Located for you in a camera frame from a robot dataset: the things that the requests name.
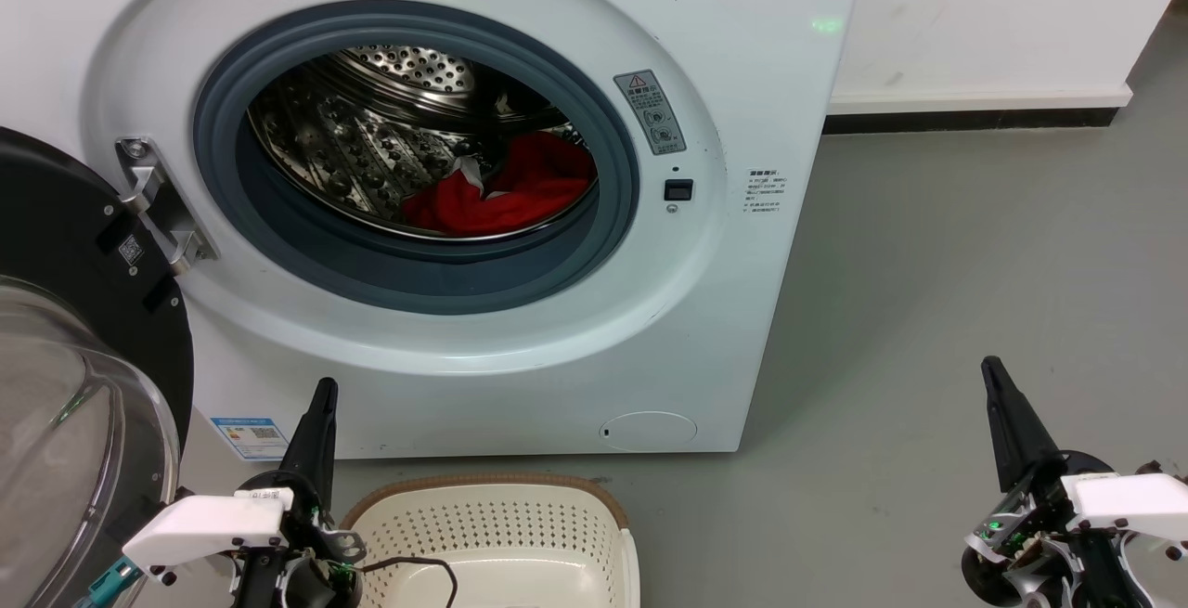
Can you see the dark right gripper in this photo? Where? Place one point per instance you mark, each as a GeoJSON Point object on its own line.
{"type": "Point", "coordinates": [1039, 515]}

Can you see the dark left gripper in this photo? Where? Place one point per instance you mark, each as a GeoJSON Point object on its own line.
{"type": "Point", "coordinates": [316, 580]}

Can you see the red and white garment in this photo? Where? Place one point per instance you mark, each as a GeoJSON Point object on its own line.
{"type": "Point", "coordinates": [529, 186]}

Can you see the cream perforated laundry basket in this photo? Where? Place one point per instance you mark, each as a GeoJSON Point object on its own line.
{"type": "Point", "coordinates": [501, 524]}

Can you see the stainless steel washing machine drum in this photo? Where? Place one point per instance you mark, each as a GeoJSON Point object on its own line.
{"type": "Point", "coordinates": [353, 144]}

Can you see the black washer door with glass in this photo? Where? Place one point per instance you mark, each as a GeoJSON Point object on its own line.
{"type": "Point", "coordinates": [65, 218]}

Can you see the blue energy label sticker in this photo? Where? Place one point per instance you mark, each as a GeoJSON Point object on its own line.
{"type": "Point", "coordinates": [249, 438]}

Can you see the grey rubber door gasket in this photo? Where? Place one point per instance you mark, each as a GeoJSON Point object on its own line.
{"type": "Point", "coordinates": [418, 278]}

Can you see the QR code sticker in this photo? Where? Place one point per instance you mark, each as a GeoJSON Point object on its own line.
{"type": "Point", "coordinates": [131, 250]}

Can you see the metal door hinge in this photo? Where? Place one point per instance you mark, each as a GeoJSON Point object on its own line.
{"type": "Point", "coordinates": [158, 209]}

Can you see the white front-load washing machine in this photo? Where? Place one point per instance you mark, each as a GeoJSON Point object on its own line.
{"type": "Point", "coordinates": [742, 311]}

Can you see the black baseboard strip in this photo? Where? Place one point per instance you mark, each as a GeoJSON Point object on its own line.
{"type": "Point", "coordinates": [965, 121]}

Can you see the round filter access cover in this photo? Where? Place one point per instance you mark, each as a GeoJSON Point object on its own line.
{"type": "Point", "coordinates": [650, 432]}

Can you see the small text label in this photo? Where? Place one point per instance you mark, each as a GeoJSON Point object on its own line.
{"type": "Point", "coordinates": [766, 191]}

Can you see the black door latch socket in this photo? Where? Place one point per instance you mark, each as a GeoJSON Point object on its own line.
{"type": "Point", "coordinates": [678, 189]}

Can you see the grey warning sticker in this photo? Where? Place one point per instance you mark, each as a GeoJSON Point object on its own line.
{"type": "Point", "coordinates": [650, 111]}

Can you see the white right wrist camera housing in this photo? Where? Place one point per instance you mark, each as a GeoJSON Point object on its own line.
{"type": "Point", "coordinates": [1132, 501]}

